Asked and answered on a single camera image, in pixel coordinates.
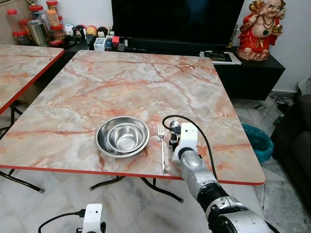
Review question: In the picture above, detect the large steel bowl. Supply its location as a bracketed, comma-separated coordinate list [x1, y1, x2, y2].
[95, 116, 151, 158]

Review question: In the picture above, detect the teal waste bin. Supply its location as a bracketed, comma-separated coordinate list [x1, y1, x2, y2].
[241, 123, 275, 164]

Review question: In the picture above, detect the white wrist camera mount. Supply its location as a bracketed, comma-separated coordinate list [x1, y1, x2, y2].
[81, 203, 105, 233]
[176, 122, 199, 156]

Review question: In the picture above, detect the small red lid jar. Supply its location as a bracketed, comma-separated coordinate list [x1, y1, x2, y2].
[13, 31, 28, 46]

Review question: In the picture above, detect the steel fork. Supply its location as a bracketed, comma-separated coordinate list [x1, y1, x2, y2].
[157, 124, 167, 176]

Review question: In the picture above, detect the clear plastic box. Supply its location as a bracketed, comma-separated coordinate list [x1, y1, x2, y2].
[93, 38, 107, 52]

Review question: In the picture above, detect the stack of papers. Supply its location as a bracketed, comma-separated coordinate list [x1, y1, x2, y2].
[200, 50, 242, 66]

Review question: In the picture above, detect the black television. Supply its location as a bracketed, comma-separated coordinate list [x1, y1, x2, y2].
[111, 0, 245, 47]

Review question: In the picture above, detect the dark sofa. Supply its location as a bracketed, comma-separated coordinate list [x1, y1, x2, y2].
[271, 92, 311, 210]

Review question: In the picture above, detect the stainless steel tumbler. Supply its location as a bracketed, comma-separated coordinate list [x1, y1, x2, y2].
[26, 19, 48, 47]

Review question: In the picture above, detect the black floor cable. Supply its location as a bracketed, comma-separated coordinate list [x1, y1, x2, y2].
[269, 94, 293, 115]

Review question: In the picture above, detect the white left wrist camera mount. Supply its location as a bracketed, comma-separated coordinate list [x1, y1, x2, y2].
[81, 203, 105, 233]

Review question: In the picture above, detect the red laughing buddha statue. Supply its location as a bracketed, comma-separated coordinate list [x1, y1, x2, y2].
[237, 0, 287, 62]

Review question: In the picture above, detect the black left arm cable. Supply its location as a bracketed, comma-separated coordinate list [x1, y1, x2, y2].
[37, 209, 86, 233]

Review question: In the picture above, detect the small steel bowl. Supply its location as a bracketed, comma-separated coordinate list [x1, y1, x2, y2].
[107, 123, 143, 152]

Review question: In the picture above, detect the marble pattern folding table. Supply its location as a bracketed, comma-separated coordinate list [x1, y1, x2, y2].
[0, 45, 66, 128]
[0, 50, 267, 204]

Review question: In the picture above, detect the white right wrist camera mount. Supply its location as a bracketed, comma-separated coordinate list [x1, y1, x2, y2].
[176, 122, 199, 156]

